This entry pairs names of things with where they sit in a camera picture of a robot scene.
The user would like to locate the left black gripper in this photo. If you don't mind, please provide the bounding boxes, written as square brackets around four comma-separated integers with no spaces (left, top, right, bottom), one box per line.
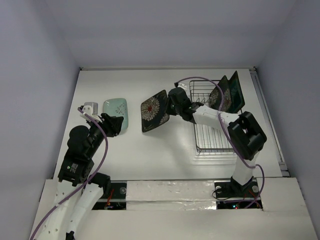
[87,112,124,156]

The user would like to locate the light green plate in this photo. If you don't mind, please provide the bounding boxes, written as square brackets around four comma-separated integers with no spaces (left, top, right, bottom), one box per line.
[102,98,129,135]

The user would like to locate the black floral square plate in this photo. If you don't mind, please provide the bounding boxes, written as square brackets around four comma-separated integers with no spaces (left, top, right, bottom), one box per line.
[140,89,170,133]

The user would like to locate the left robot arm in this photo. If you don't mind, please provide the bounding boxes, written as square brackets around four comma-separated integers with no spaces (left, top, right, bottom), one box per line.
[30,110,124,240]

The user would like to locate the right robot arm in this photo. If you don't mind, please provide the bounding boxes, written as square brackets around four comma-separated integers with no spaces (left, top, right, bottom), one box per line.
[166,87,267,196]

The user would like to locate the dark green square plate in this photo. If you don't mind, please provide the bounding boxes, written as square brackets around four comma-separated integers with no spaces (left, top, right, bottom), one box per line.
[228,71,245,114]

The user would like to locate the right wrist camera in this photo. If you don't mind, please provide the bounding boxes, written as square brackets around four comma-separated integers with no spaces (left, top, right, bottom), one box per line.
[174,82,189,91]

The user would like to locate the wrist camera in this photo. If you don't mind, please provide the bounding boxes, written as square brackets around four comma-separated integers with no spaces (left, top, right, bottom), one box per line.
[174,82,189,91]
[77,101,99,119]

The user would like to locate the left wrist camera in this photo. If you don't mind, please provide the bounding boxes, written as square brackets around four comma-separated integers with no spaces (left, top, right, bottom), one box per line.
[77,101,99,119]

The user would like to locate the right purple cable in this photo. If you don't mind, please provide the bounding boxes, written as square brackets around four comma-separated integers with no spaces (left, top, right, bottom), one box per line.
[174,76,265,210]

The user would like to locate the purple cable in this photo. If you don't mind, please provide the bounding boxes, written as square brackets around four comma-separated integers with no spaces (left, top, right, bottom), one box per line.
[174,76,265,210]
[29,107,109,240]

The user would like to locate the wire dish rack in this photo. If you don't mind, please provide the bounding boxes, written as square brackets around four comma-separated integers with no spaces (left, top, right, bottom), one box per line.
[188,79,234,155]

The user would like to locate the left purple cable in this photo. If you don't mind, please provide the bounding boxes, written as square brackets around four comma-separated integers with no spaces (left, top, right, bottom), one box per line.
[29,107,109,240]

